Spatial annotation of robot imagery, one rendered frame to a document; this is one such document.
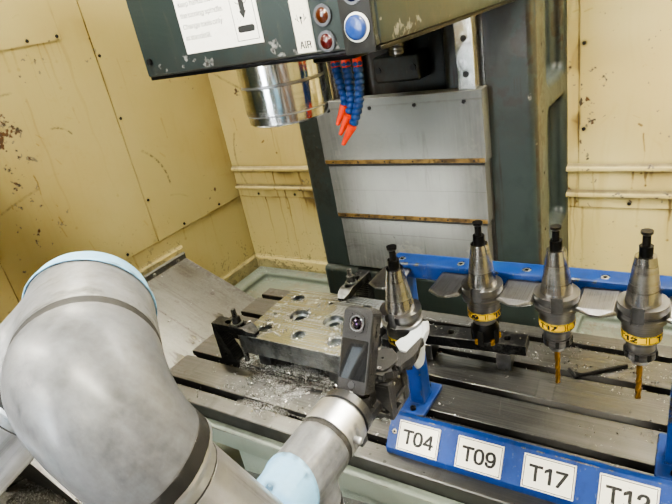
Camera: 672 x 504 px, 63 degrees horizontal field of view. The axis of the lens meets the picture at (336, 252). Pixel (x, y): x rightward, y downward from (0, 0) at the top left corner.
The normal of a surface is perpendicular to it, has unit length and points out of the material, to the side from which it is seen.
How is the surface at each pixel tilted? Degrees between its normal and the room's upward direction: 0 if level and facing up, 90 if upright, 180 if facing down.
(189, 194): 90
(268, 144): 90
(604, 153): 90
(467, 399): 0
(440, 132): 90
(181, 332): 24
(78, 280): 12
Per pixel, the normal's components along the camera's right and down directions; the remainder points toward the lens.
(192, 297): 0.18, -0.79
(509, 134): -0.51, 0.43
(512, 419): -0.18, -0.89
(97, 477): -0.04, 0.22
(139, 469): 0.38, 0.05
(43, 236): 0.84, 0.08
